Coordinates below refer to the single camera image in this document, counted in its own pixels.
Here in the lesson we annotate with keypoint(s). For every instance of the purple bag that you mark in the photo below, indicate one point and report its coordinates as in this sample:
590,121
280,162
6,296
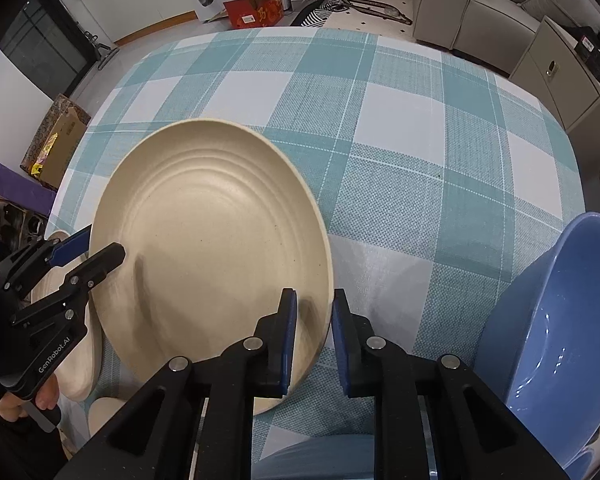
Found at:
15,185

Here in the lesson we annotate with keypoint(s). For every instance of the small blue bowl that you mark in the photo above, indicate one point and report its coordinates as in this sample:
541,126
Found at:
582,467

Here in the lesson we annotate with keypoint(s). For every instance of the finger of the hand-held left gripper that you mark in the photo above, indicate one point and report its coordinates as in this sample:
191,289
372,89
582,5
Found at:
100,262
72,247

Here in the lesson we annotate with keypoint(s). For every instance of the patterned brown box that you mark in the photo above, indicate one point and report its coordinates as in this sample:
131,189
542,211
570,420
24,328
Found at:
42,130

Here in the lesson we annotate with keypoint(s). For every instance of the cream bowl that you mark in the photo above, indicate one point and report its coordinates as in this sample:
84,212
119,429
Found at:
205,240

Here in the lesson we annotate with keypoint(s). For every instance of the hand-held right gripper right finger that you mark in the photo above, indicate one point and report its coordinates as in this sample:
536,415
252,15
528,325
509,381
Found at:
341,350

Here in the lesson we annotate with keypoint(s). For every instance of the brown cardboard box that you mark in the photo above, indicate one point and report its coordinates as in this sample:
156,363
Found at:
70,135

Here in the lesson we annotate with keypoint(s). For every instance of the red cardboard box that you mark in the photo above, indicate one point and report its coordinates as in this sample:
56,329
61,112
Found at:
250,12

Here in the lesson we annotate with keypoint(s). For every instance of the black clothes hanger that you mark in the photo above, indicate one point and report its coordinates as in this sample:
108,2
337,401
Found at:
380,9

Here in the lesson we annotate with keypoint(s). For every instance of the dark storage crate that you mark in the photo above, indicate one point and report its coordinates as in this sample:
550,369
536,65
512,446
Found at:
10,225

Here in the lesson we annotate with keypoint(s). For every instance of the floor mop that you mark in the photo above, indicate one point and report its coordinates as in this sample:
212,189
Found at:
102,52

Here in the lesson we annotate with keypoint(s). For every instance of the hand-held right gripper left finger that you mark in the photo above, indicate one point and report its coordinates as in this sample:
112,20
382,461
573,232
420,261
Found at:
290,340

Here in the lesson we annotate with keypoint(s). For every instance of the grey cabinet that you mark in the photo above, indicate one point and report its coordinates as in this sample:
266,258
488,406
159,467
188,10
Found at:
545,65

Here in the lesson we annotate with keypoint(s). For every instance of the beige bowl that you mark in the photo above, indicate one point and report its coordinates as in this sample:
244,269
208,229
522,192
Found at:
102,412
80,360

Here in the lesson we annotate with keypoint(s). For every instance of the dark glass door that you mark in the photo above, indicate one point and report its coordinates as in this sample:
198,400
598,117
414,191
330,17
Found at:
35,45

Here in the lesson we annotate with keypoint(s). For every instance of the person's left hand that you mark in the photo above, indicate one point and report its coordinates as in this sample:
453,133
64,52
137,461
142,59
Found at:
45,401

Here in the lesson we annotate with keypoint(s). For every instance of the black box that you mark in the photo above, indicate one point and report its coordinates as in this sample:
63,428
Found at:
592,60

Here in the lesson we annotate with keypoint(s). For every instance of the teal checked tablecloth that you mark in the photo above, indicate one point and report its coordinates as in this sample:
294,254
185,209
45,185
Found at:
405,160

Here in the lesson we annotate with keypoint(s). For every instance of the white kitchen cabinets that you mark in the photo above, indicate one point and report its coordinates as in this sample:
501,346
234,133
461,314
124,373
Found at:
130,5

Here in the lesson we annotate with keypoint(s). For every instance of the grey sofa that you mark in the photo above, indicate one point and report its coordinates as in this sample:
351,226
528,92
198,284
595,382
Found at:
445,5

